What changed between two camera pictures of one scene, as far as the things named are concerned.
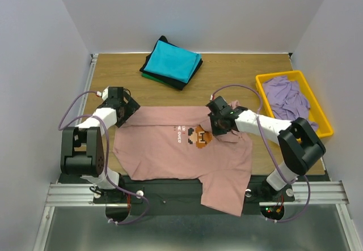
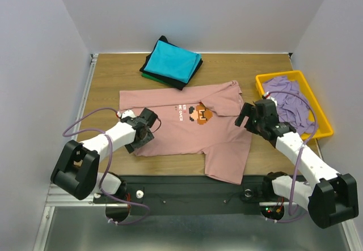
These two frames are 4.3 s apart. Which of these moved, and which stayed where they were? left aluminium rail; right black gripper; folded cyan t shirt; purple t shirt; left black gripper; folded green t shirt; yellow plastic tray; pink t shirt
Moved: left black gripper; right black gripper; pink t shirt
Stayed: left aluminium rail; folded cyan t shirt; folded green t shirt; yellow plastic tray; purple t shirt
